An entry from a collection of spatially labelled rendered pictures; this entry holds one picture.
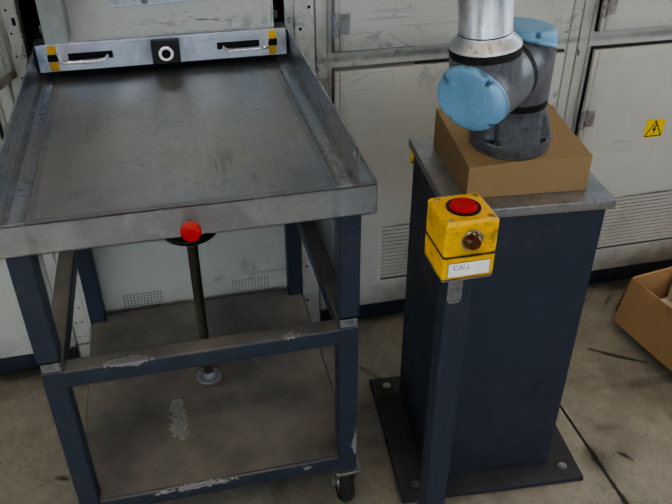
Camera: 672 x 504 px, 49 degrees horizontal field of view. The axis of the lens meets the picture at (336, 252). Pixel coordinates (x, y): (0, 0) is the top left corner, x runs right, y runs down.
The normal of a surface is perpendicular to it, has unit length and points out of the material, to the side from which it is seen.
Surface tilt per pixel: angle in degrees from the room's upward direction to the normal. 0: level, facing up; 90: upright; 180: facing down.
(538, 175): 90
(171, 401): 0
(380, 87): 90
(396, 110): 90
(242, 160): 0
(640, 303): 75
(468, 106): 101
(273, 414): 0
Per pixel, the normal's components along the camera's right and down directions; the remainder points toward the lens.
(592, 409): 0.00, -0.83
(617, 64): 0.23, 0.54
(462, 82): -0.57, 0.61
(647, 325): -0.91, 0.00
